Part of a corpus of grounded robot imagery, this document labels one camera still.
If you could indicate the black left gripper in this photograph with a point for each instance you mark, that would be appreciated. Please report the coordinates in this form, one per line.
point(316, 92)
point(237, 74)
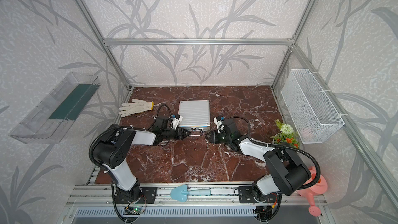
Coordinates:
point(181, 134)

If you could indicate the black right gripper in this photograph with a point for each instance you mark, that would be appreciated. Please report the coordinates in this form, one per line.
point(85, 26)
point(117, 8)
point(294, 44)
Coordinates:
point(212, 139)

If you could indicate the silver aluminium poker case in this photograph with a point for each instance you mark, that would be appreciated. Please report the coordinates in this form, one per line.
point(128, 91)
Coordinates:
point(196, 116)

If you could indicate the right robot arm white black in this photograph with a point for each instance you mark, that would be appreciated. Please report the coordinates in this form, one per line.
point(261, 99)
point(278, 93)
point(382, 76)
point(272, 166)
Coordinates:
point(290, 169)

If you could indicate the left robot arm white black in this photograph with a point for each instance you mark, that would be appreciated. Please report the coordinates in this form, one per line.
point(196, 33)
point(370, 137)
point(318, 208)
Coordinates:
point(110, 149)

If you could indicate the white work glove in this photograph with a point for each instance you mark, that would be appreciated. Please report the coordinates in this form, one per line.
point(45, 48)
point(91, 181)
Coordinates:
point(135, 107)

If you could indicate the artificial flower pot plant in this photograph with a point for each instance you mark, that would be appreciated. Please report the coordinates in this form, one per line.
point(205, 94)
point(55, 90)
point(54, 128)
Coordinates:
point(286, 134)

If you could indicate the left green circuit board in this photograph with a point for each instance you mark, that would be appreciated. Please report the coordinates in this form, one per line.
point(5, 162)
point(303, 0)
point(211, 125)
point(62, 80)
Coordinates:
point(134, 210)

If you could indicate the pink watering can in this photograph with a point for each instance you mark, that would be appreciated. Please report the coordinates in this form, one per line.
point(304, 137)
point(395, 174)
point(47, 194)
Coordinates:
point(318, 189)

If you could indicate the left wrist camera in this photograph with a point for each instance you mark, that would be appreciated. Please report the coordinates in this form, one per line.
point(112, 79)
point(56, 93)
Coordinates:
point(175, 121)

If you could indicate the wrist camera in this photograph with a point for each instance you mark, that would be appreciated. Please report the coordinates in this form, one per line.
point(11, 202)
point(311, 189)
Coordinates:
point(219, 121)
point(175, 121)

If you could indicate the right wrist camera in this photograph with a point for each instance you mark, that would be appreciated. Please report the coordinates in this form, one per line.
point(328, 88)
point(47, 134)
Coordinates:
point(219, 121)

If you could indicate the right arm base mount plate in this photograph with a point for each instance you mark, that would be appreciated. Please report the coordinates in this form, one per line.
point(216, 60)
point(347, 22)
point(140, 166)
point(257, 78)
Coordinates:
point(253, 195)

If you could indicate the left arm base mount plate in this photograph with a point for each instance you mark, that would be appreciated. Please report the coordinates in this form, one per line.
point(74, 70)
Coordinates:
point(137, 195)

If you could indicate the right circuit board with wires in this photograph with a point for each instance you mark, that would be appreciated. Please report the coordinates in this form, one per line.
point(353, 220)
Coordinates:
point(264, 214)

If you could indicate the aluminium frame front rail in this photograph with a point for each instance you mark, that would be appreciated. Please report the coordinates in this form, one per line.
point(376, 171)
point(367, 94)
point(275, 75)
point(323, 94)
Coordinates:
point(222, 194)

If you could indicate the white wire mesh basket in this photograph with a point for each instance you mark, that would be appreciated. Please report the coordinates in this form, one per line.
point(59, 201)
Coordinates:
point(315, 117)

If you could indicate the clear plastic wall shelf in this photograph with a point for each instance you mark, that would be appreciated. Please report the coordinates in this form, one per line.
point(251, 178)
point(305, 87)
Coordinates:
point(52, 118)

